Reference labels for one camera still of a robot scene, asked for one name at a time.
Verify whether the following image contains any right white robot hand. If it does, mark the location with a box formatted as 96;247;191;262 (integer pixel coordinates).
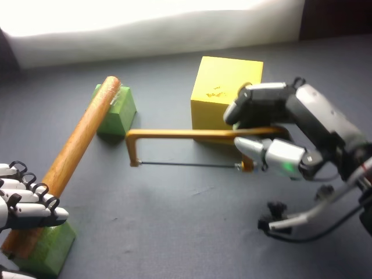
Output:
223;77;366;181

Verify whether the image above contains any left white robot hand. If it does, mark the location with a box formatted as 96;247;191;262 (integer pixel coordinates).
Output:
0;160;70;279

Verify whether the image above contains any wooden rod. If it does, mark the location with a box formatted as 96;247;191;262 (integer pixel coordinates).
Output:
0;76;122;260

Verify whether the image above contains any yellow toy hacksaw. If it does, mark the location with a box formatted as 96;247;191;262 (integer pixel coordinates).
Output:
125;125;291;174

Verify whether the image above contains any green wooden support block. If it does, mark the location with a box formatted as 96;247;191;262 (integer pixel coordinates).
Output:
93;83;137;137
11;220;77;277

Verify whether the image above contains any yellow wooden block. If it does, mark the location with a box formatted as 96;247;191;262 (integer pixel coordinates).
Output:
190;56;264;143

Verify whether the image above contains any grey table cloth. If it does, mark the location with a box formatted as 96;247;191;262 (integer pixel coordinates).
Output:
0;36;372;279

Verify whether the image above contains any white foam board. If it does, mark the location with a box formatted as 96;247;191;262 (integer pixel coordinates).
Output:
0;0;305;69

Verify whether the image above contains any black camera cable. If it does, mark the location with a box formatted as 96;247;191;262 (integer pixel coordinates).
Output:
269;200;370;244

